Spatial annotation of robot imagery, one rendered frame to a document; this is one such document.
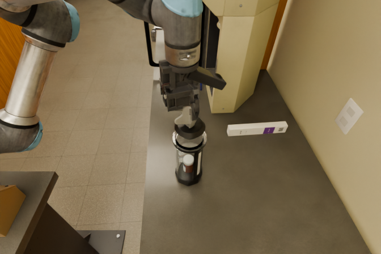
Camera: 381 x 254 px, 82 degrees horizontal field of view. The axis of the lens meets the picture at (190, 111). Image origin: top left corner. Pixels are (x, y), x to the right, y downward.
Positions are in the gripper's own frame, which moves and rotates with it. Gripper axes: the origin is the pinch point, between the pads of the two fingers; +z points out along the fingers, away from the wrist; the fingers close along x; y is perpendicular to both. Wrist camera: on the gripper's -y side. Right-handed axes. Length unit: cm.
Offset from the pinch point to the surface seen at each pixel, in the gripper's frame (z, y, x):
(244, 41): -7.3, -30.1, -25.1
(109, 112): 124, 39, -149
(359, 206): 28, -50, 31
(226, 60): 0.5, -24.7, -26.6
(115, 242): 123, 46, -17
